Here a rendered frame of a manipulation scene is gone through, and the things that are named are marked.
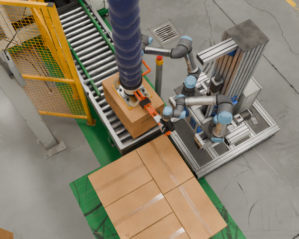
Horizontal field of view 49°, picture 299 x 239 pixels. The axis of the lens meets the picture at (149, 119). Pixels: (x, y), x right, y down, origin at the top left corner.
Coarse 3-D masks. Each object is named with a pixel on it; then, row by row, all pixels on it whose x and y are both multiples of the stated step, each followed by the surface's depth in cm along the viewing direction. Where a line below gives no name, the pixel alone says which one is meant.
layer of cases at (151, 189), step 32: (128, 160) 366; (160, 160) 366; (96, 192) 350; (128, 192) 350; (160, 192) 350; (192, 192) 350; (128, 224) 335; (160, 224) 335; (192, 224) 335; (224, 224) 335
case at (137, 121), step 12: (108, 84) 348; (144, 84) 348; (108, 96) 359; (132, 96) 342; (156, 96) 342; (120, 108) 338; (156, 108) 335; (132, 120) 329; (144, 120) 341; (132, 132) 349
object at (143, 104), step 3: (141, 99) 322; (144, 99) 323; (147, 99) 323; (141, 102) 322; (144, 102) 322; (147, 102) 322; (150, 102) 320; (141, 105) 321; (144, 105) 320; (147, 105) 320; (144, 108) 321
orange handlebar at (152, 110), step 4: (144, 64) 344; (148, 68) 341; (144, 72) 339; (148, 72) 339; (140, 92) 328; (136, 96) 327; (148, 108) 320; (152, 108) 319; (152, 112) 317; (156, 112) 318; (152, 116) 316; (160, 124) 312
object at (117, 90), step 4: (120, 84) 346; (116, 88) 343; (120, 88) 340; (116, 92) 342; (120, 96) 340; (128, 96) 339; (124, 100) 337; (128, 100) 335; (132, 100) 338; (128, 104) 335; (128, 108) 333; (132, 108) 335
